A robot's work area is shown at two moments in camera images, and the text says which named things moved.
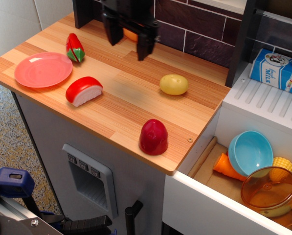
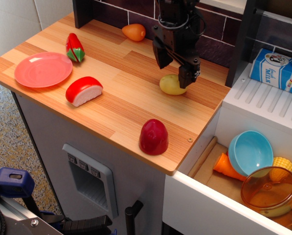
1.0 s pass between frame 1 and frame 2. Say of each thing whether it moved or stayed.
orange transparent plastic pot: stayed
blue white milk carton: stayed
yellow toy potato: stayed
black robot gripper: moved
